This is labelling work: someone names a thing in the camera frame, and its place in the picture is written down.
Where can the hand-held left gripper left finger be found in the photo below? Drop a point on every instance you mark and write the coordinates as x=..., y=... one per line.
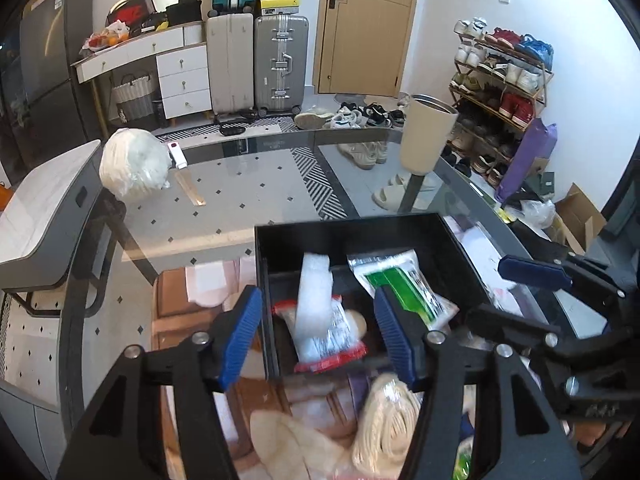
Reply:
x=241, y=340

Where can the cream tumbler cup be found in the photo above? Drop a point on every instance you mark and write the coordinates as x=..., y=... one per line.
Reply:
x=427, y=132

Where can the metal shoe rack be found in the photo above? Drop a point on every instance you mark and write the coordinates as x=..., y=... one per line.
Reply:
x=542, y=77

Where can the white dresser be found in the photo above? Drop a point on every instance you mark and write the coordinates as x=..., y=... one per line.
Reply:
x=182, y=80

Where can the green and white packet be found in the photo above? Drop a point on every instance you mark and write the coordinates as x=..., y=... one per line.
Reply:
x=400, y=280

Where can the pile of shoes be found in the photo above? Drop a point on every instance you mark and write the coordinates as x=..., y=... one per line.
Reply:
x=350, y=116

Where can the red-edged clear packet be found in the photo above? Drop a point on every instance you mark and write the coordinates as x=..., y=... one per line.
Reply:
x=340, y=345

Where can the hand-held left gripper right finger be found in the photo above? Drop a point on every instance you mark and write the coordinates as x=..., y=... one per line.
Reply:
x=395, y=335

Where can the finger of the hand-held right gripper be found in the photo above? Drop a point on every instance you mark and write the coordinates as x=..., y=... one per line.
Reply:
x=532, y=272
x=510, y=327

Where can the pink and white cloth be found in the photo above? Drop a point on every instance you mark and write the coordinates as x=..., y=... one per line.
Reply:
x=215, y=282

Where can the silver suitcase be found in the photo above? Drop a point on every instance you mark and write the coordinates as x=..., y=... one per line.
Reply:
x=280, y=62

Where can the black slipper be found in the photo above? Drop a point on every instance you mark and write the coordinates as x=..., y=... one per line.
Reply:
x=232, y=129

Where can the red and black bag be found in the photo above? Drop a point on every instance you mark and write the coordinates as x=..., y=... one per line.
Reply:
x=132, y=10

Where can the bag of oranges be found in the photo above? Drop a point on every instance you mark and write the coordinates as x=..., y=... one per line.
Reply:
x=105, y=37

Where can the white plastic bag bundle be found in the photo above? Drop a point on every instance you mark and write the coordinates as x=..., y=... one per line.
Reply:
x=132, y=165

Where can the small white device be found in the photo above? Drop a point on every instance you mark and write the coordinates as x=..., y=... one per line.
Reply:
x=177, y=154

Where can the shoe rack with shoes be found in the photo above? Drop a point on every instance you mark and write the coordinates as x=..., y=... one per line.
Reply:
x=500, y=75

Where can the beige noodle packet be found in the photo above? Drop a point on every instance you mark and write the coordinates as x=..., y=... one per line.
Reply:
x=385, y=420

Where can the beige suitcase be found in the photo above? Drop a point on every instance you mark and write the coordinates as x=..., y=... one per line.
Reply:
x=230, y=62

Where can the striped rug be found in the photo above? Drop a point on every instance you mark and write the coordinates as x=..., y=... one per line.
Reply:
x=320, y=185

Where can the black storage box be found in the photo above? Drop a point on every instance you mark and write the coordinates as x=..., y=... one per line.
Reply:
x=280, y=260

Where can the white foam strip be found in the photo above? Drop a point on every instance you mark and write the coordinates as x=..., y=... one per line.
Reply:
x=312, y=300

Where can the grey refrigerator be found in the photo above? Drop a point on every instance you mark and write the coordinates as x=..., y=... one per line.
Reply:
x=55, y=70

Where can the grey chair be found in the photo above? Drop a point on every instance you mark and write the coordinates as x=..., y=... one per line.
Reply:
x=50, y=220

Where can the beige cloth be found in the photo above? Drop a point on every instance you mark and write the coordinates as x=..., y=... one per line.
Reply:
x=290, y=442

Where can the cream sandals pair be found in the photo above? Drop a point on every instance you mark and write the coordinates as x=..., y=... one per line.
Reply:
x=395, y=192

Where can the brown cardboard box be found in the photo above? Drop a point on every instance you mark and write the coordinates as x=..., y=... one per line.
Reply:
x=580, y=215

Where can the clear plastic bag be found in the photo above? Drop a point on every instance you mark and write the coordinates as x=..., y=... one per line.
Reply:
x=537, y=212

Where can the beige sneakers pair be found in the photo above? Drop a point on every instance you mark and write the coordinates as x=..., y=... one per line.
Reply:
x=362, y=154

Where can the wooden door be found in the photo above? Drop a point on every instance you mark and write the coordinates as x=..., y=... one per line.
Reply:
x=365, y=30

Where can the purple bag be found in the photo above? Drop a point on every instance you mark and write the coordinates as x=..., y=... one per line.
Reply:
x=525, y=160

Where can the wicker basket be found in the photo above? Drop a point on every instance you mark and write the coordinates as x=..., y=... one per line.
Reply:
x=132, y=97

